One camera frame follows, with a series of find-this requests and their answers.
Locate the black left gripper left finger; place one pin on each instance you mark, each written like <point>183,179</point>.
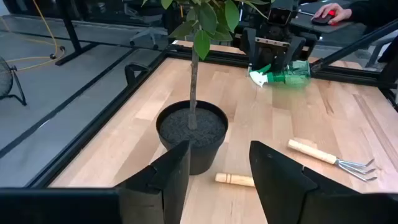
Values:
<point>168,186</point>

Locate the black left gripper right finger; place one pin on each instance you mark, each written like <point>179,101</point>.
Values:
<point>276,180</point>

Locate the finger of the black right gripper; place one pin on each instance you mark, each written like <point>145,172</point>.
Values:
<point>292,51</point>
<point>250,46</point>

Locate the person's forearm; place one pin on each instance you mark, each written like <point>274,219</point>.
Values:
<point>373,11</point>

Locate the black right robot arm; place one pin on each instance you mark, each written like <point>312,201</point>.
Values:
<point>261,21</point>

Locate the black computer mouse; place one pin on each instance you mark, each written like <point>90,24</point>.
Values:
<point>321,20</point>

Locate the artificial tree in black pot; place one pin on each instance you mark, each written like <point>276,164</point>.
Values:
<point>202,155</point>

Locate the person's hand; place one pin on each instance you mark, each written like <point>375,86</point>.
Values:
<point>337,12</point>

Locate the office chair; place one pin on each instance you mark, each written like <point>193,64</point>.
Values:
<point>149,31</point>

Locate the black desk leg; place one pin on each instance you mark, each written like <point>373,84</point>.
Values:
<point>71,34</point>

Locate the black floor fan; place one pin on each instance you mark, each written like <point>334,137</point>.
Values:
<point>6,77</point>

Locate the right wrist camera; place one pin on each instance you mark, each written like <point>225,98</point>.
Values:
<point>280,16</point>

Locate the black aluminium table frame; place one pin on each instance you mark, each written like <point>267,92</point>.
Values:
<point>93,124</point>

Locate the black frame bracket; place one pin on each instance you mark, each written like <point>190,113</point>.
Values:
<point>133,73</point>

